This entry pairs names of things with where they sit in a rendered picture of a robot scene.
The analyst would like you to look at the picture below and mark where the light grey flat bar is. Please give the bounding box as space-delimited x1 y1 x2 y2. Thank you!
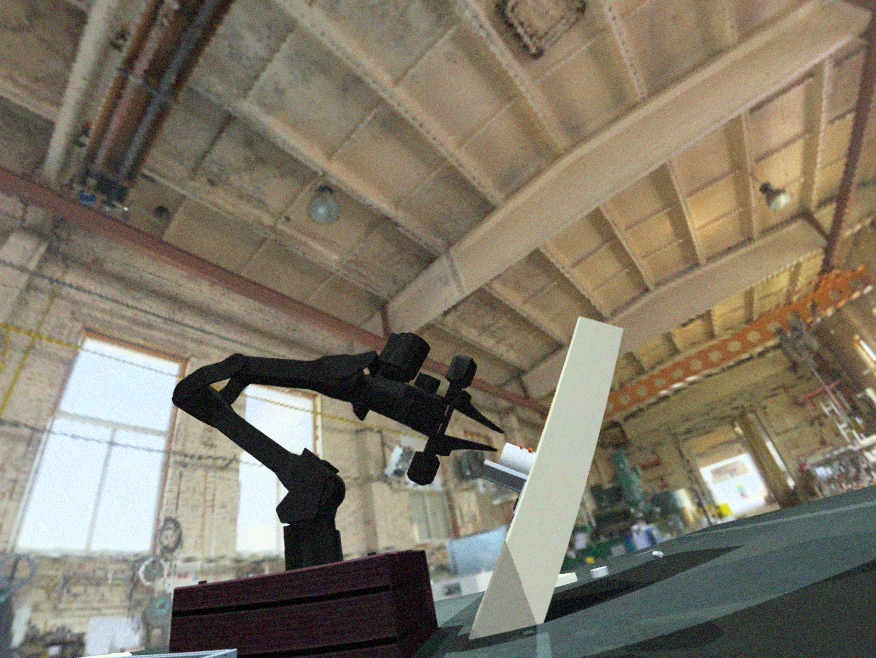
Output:
634 549 659 562

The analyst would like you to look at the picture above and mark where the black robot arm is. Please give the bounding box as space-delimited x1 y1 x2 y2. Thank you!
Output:
171 332 446 571

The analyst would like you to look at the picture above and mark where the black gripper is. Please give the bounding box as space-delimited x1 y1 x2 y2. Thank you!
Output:
391 354 504 486

